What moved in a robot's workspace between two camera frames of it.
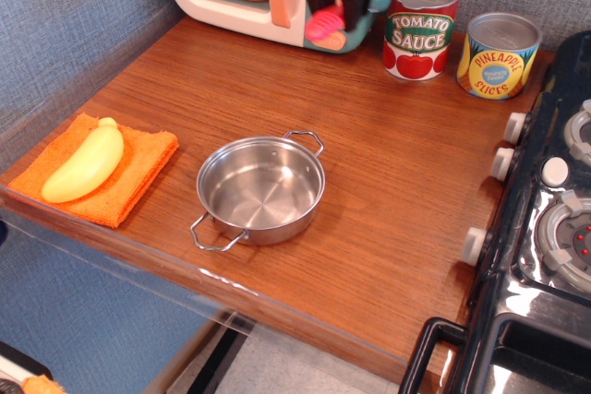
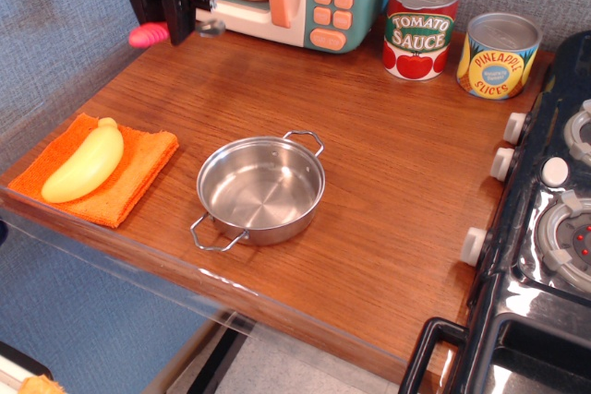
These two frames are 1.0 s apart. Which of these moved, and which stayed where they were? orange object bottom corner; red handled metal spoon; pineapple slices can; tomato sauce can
Moved: red handled metal spoon
Stayed: tomato sauce can; pineapple slices can; orange object bottom corner
